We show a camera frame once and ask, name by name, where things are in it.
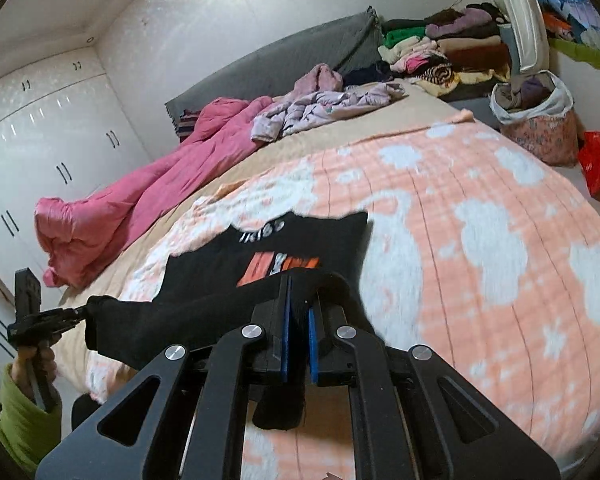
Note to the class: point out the beige bed sheet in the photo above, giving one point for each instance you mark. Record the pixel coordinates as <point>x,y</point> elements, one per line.
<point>417,109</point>

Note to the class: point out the striped pillow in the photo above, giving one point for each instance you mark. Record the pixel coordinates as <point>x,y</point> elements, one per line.
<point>186,123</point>

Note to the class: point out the pink quilt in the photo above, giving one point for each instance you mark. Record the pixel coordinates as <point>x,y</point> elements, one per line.
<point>82,237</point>

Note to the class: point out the stack of folded clothes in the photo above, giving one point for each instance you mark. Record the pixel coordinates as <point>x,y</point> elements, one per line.
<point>452,54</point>

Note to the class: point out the white curtain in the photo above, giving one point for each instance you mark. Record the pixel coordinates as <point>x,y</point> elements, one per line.
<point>525,17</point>

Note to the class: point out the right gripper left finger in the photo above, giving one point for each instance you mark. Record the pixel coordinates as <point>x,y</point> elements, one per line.
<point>273,316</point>

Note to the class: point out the green sleeve forearm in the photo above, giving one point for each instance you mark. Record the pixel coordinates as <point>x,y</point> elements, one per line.
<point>27,433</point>

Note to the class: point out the white wardrobe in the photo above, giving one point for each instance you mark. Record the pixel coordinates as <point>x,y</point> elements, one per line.
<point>63,133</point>

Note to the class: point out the orange white plush blanket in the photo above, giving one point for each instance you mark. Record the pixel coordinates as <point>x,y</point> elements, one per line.
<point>476,248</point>

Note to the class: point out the grey headboard cover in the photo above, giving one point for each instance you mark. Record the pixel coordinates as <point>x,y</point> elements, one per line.
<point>344,45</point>

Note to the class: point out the white bag with clothes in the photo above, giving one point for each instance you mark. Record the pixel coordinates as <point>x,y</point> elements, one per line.
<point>537,113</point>

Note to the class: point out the black IKISS sweater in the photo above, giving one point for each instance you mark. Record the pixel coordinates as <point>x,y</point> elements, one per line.
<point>214,289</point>

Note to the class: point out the left hand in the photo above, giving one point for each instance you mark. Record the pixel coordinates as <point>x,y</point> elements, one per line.
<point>41,359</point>

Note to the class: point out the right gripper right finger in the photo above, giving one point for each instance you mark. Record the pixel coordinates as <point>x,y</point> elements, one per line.
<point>328,363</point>

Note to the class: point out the lilac crumpled clothes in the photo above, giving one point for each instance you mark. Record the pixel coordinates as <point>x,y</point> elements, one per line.
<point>289,116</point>

